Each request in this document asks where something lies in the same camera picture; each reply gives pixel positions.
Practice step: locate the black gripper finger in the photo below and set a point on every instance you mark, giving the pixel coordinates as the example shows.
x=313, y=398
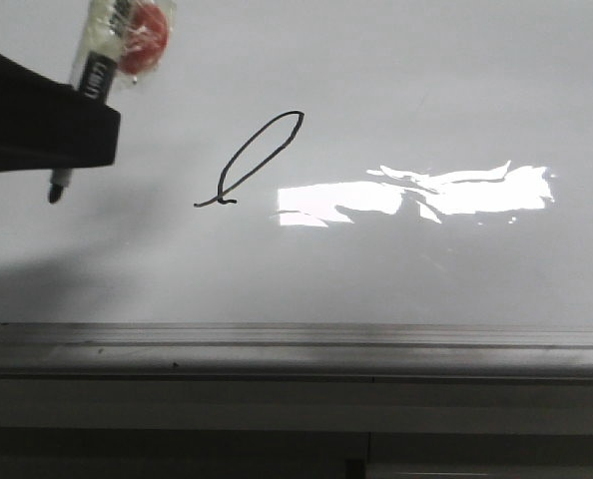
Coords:
x=45, y=125

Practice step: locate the red round magnet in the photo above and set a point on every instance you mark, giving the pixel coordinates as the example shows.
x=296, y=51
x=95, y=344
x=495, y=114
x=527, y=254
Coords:
x=146, y=40

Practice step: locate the white whiteboard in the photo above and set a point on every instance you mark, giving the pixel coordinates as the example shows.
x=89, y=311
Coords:
x=422, y=162

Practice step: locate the aluminium whiteboard frame rail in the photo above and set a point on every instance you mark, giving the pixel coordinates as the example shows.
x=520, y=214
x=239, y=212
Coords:
x=296, y=349

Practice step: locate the white black whiteboard marker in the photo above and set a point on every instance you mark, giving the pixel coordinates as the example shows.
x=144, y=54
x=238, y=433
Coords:
x=100, y=48

